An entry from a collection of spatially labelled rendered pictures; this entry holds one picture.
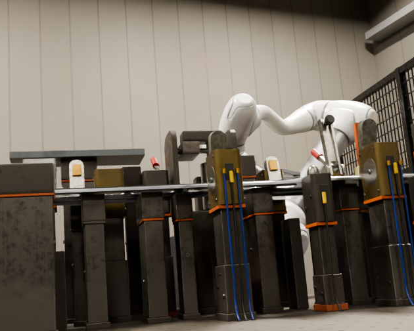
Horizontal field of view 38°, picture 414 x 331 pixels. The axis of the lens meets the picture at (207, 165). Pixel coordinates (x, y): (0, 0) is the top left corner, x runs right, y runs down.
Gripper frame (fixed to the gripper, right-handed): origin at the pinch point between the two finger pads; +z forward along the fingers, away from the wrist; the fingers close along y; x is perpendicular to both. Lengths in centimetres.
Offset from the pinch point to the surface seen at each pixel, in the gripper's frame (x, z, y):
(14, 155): 55, -52, 52
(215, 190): 76, 8, 31
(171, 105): -163, -168, -55
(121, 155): 43, -35, 32
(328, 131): 34.2, 2.5, -13.5
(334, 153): 33.1, 7.9, -9.2
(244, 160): 38.9, -8.3, 10.2
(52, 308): 82, 2, 69
